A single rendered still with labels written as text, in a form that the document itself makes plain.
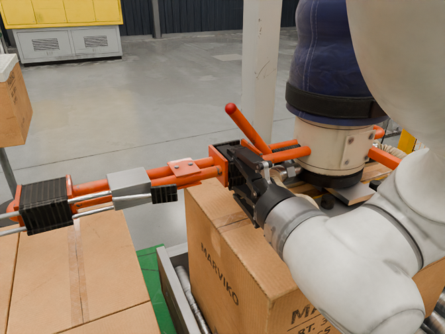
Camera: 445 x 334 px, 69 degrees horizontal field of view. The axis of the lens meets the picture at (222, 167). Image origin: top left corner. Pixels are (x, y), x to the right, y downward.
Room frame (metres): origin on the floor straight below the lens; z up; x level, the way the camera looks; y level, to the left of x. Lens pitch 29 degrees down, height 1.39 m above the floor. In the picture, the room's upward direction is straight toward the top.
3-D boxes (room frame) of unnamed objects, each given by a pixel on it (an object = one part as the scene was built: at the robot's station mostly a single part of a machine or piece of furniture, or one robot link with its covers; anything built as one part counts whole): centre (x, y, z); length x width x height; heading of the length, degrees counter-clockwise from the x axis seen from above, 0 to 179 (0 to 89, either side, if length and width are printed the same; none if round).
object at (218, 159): (0.60, -0.03, 1.08); 0.10 x 0.08 x 0.06; 25
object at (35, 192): (0.45, 0.30, 1.08); 0.08 x 0.07 x 0.05; 115
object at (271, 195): (0.45, -0.08, 1.08); 0.09 x 0.07 x 0.08; 24
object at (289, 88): (0.70, -0.25, 1.19); 0.23 x 0.23 x 0.04
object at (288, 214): (0.38, -0.11, 1.08); 0.09 x 0.06 x 0.09; 114
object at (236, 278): (0.67, -0.26, 0.75); 0.60 x 0.40 x 0.40; 117
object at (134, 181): (0.51, 0.17, 1.07); 0.07 x 0.07 x 0.04; 25
